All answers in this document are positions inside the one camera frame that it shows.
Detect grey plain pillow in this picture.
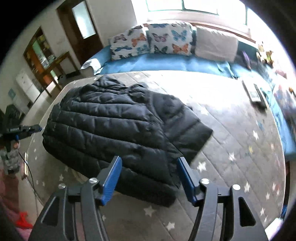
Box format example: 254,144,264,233
195,27,238,63

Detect black cable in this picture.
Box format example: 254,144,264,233
17,151,40,216

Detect wooden display cabinet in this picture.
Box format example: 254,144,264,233
23,28,79,91

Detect right butterfly pillow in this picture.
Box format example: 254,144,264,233
147,22,193,56

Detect brown wooden door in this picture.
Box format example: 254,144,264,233
57,1,103,64

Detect left gloved hand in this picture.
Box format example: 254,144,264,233
1,141,21,175

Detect butterfly pillow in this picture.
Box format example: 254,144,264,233
110,25,150,61
147,22,193,56

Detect plush toy animals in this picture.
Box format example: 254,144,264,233
256,42,274,68

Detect black puffer jacket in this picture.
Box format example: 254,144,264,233
43,76,213,207

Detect left butterfly pillow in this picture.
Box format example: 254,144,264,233
110,25,150,61

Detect red plastic stool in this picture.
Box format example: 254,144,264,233
15,211,33,230

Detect pink sleeve left forearm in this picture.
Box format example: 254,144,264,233
1,169,32,240

